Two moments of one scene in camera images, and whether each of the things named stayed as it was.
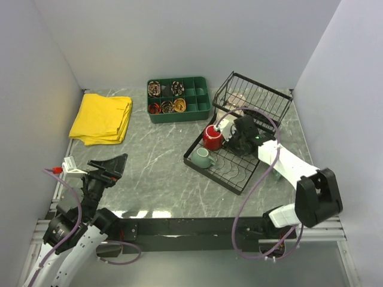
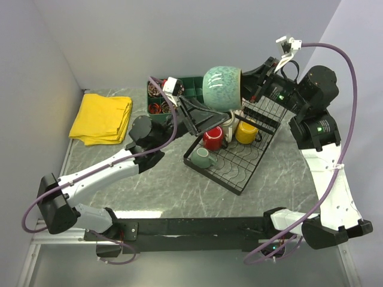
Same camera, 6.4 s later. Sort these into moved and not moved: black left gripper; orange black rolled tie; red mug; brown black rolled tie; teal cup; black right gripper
Moved: black left gripper; black right gripper
Not moved: red mug; orange black rolled tie; teal cup; brown black rolled tie
